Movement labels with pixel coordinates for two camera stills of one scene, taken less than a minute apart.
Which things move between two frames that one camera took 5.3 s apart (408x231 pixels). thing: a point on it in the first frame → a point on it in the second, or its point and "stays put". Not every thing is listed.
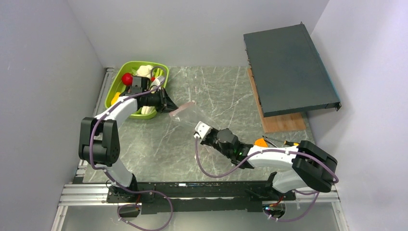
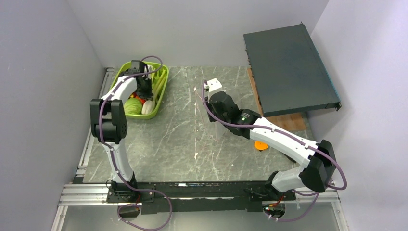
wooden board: (288, 122) stays put
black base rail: (180, 198) stays put
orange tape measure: (261, 142) stays put
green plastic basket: (116, 85) stays put
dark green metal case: (290, 74) stays put
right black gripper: (206, 140) → (211, 118)
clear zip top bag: (191, 112) → (216, 130)
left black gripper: (165, 102) → (148, 95)
